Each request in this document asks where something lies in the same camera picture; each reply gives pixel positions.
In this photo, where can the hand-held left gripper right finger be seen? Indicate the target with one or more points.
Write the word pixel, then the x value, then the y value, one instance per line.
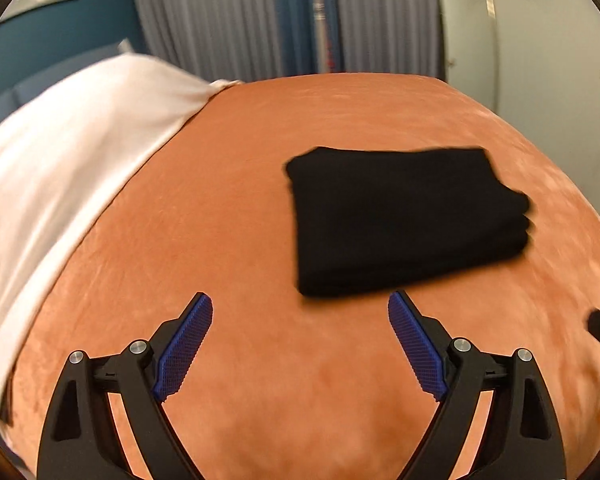
pixel 417 350

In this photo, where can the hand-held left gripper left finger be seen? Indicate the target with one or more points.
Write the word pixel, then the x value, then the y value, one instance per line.
pixel 185 350

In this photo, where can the black pants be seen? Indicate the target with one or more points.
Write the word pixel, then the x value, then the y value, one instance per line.
pixel 405 220

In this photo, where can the orange blanket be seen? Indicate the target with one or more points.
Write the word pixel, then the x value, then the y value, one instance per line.
pixel 230 220

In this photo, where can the white bed sheet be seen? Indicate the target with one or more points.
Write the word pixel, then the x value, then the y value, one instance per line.
pixel 65 145

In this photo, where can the white door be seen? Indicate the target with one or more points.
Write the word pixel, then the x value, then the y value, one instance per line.
pixel 467 45

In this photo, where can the blue padded headboard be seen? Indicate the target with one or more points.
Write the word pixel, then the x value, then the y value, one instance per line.
pixel 10 100

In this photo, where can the small door sign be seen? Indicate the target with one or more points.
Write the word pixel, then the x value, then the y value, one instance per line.
pixel 489 2

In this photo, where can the grey curtain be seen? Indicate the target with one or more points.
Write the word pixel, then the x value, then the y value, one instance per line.
pixel 390 15
pixel 210 15

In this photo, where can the blue curtain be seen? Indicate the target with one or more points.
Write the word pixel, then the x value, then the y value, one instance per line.
pixel 305 15

